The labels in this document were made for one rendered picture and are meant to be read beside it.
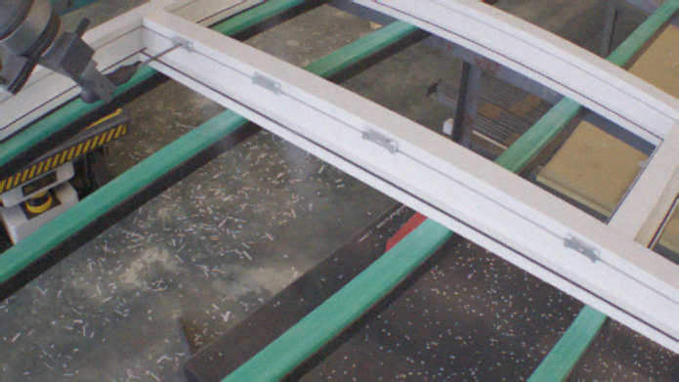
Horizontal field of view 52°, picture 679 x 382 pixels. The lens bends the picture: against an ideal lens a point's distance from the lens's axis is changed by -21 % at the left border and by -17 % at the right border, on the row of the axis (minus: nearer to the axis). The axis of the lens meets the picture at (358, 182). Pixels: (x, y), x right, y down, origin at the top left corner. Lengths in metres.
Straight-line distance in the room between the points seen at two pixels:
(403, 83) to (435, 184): 1.98
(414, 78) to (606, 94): 1.77
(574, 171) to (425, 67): 1.62
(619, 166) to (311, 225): 1.03
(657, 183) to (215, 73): 0.66
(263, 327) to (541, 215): 0.49
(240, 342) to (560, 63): 0.67
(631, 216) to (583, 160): 0.63
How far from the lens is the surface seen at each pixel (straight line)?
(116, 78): 1.15
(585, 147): 1.64
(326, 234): 2.28
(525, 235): 0.96
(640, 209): 1.00
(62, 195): 2.26
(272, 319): 1.24
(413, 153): 1.00
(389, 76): 3.00
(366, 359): 1.19
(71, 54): 1.02
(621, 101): 1.30
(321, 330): 0.85
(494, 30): 1.37
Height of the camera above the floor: 1.50
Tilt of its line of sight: 37 degrees down
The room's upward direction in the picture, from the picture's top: 6 degrees clockwise
